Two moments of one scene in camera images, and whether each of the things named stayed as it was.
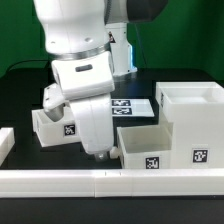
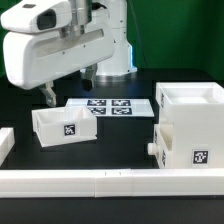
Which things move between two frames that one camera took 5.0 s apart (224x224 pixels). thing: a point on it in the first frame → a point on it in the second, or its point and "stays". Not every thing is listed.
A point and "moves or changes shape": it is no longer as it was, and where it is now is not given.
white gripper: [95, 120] → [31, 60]
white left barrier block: [7, 140] stays
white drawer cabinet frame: [195, 110] stays
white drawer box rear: [51, 133] stays
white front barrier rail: [116, 183] stays
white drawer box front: [147, 146] moves or changes shape
